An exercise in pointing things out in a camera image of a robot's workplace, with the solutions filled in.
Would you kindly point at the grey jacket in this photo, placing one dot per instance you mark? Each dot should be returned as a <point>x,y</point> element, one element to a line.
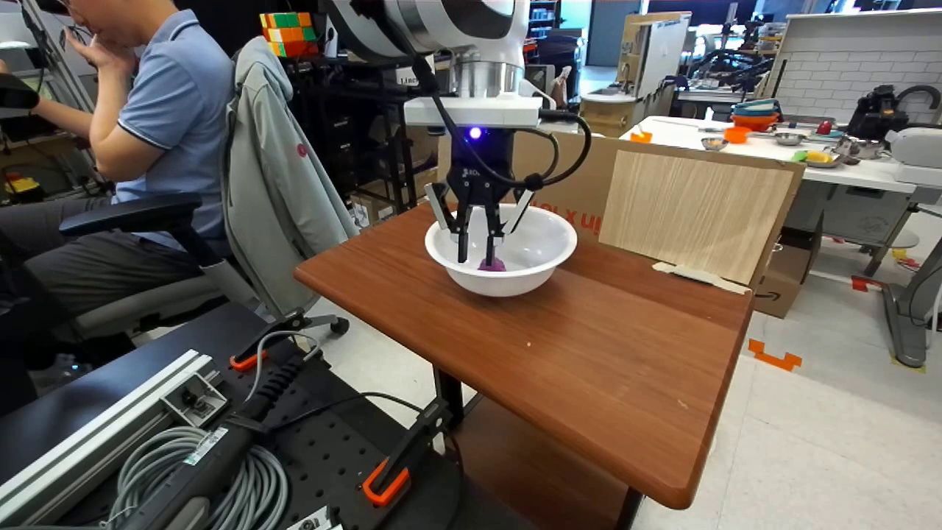
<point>276,184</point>

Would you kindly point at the small cardboard box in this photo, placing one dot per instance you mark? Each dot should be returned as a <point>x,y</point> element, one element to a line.
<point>787,276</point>

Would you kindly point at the stack of coloured bowls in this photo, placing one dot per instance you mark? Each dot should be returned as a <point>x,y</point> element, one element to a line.
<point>755,116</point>

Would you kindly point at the white table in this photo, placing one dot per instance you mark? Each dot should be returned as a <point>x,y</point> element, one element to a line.
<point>846,177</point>

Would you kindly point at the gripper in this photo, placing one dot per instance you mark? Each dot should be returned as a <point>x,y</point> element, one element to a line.
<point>482,158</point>

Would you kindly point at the black clamp with orange tips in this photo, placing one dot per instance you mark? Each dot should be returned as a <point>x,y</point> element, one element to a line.
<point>401,460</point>
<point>254,353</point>

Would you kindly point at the grey stand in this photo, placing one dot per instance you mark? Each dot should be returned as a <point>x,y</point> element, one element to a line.
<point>912,309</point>

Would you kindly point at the purple thing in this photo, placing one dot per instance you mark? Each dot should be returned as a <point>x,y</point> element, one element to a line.
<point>494,266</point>

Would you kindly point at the strip of beige tape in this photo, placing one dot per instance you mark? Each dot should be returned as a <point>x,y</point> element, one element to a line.
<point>699,277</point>

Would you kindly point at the aluminium rail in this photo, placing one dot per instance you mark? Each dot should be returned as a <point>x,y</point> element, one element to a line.
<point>96,434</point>

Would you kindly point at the white appliance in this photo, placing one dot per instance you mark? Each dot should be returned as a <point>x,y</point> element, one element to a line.
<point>918,154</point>

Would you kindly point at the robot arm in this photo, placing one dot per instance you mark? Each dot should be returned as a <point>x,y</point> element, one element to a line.
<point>441,26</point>

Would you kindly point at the office chair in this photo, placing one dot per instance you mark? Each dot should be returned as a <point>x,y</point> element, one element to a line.
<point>147,213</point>

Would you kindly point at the black shelf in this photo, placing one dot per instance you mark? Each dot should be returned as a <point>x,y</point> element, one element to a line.
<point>346,125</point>

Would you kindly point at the cardboard toy kitchen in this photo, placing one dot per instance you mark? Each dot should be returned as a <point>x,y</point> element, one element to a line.
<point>647,66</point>

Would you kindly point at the white brick pattern panel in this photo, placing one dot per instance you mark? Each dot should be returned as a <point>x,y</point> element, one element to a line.
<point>839,59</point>

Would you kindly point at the light wooden board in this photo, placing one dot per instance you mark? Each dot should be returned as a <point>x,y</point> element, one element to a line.
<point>695,213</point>

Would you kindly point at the white bowl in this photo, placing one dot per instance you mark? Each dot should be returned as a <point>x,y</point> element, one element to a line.
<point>533,250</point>

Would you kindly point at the metal bowl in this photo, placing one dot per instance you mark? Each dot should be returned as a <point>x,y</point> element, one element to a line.
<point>790,138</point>
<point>714,143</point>

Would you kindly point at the small orange dish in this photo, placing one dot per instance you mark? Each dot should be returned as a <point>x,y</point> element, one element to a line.
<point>641,137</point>

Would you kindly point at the large cardboard box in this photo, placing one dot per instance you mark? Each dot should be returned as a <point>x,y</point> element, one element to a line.
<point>574,177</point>

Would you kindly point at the colourful puzzle cube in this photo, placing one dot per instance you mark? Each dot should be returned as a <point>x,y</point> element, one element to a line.
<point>288,34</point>

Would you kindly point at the plate with yellow food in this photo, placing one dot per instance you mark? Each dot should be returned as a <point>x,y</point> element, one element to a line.
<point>820,158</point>

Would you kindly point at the person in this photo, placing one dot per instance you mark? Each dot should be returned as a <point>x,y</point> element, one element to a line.
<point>162,110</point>

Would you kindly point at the orange cup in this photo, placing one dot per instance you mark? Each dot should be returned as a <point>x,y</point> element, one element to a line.
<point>737,135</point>

